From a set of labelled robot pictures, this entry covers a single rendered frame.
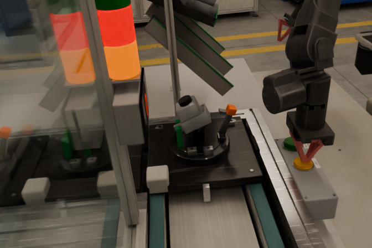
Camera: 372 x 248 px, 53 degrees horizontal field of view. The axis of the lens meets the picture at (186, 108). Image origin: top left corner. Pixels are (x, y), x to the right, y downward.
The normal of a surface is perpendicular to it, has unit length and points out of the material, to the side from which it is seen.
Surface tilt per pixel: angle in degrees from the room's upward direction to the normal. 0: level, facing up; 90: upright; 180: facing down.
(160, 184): 90
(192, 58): 90
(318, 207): 90
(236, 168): 0
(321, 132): 1
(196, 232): 0
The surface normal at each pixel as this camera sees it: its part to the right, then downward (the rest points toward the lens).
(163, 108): -0.07, -0.86
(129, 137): 0.07, 0.50
